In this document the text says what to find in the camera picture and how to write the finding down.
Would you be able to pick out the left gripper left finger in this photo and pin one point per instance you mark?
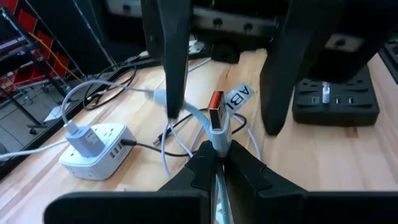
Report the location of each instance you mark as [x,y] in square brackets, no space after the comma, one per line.
[174,205]

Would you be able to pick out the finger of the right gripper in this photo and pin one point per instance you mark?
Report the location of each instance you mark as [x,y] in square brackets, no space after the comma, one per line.
[174,46]
[298,46]

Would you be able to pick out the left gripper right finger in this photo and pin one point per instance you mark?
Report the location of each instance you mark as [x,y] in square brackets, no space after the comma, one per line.
[267,205]

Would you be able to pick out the white power cube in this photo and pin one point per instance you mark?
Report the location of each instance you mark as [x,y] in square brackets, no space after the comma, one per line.
[99,165]

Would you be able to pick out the light blue USB charger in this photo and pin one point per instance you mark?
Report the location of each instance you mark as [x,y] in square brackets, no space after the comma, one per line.
[87,143]

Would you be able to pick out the black curtain divider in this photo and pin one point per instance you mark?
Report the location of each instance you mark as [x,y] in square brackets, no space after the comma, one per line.
[102,31]

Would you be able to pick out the long black power strip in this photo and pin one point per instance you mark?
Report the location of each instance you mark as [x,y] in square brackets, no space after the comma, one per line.
[335,112]

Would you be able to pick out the white paper sheet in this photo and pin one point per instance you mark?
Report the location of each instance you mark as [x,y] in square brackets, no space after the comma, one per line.
[57,112]

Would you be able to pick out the red bin rack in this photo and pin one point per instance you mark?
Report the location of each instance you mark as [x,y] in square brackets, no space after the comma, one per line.
[28,18]

